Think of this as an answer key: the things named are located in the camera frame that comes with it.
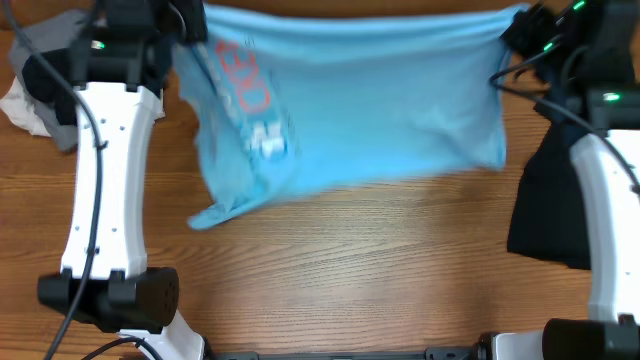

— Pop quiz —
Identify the light blue t-shirt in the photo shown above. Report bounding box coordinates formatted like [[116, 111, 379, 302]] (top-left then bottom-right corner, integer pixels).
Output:
[[174, 5, 518, 230]]

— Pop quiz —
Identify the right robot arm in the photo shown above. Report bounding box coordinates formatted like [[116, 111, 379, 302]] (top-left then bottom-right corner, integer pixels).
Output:
[[451, 0, 639, 360]]

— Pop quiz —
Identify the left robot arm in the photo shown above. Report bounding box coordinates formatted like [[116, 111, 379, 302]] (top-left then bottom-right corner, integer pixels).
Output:
[[37, 0, 212, 359]]

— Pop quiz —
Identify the black garment at right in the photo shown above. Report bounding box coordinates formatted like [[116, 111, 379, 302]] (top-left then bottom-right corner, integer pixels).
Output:
[[506, 124, 591, 270]]

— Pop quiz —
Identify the grey folded garment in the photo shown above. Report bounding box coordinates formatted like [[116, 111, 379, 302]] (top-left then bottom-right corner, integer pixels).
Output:
[[8, 9, 87, 152]]

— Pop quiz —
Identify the white folded garment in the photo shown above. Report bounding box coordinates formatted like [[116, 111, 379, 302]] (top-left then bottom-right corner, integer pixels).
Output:
[[1, 77, 50, 137]]

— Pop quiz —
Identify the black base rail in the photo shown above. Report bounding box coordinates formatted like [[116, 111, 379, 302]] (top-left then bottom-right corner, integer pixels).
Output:
[[210, 347, 476, 360]]

